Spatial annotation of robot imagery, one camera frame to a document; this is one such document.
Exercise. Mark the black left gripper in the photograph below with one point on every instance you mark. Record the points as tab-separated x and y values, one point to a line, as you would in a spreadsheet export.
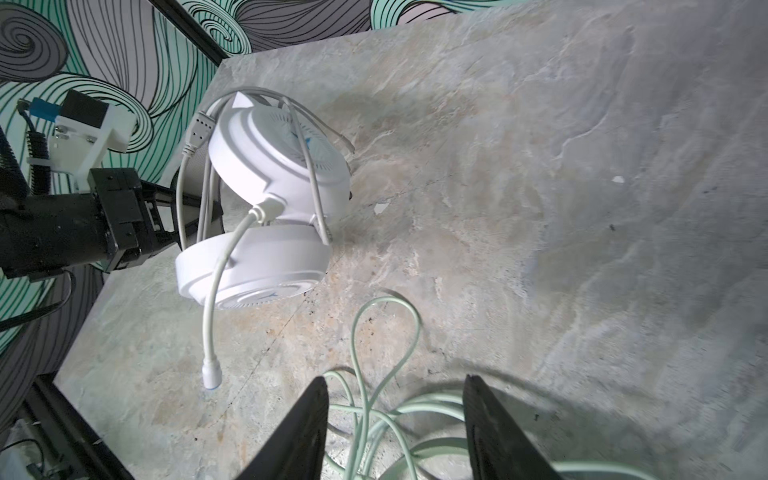
78	225

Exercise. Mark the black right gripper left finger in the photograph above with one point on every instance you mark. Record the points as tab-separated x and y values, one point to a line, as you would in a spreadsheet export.
296	448

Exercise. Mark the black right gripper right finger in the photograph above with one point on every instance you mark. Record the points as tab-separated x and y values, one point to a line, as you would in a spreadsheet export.
498	448

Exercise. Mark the white over-ear headphones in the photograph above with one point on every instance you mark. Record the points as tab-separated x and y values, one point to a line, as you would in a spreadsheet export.
276	156

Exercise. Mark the black corner frame post left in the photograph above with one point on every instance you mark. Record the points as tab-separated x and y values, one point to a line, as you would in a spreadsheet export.
182	20

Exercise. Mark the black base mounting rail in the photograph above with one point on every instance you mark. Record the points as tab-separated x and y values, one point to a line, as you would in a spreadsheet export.
71	448

